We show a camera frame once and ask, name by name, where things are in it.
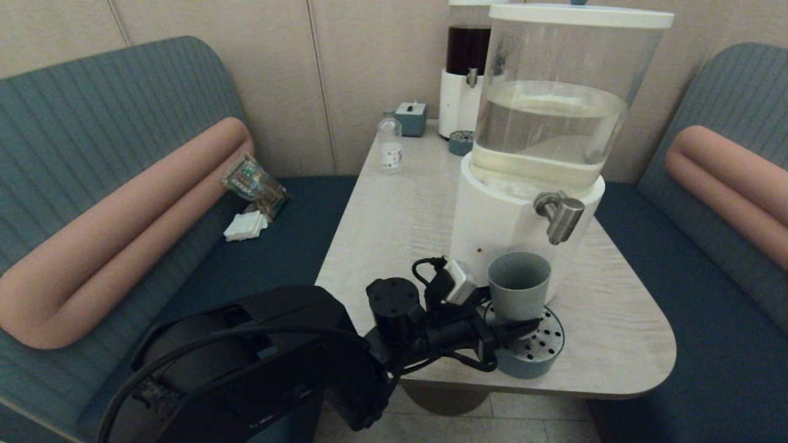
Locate brass table pedestal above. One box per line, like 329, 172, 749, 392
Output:
400, 380, 494, 417

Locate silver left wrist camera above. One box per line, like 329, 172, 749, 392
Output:
442, 258, 478, 306

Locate large blue drip tray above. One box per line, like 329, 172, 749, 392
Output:
482, 303, 566, 380

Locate white folded napkins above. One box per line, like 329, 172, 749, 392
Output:
222, 210, 270, 242

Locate clear printed snack packet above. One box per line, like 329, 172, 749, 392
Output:
221, 154, 291, 222

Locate small blue drip tray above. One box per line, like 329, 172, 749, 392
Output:
448, 130, 476, 156

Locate blue tissue box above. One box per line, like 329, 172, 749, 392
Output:
394, 102, 428, 138

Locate grey-blue plastic cup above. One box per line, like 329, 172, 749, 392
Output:
488, 251, 552, 324

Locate pink cylindrical bolster cushion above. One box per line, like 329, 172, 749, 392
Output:
0, 117, 255, 351
663, 125, 788, 273

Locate metal dispenser tap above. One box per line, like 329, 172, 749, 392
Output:
533, 190, 586, 246

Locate teal upholstered booth bench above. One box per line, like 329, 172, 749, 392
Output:
587, 42, 788, 443
0, 36, 359, 443

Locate small clear glass bottle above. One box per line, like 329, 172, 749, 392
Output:
377, 110, 404, 175

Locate clear water dispenser white base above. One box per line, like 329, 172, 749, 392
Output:
449, 3, 675, 306

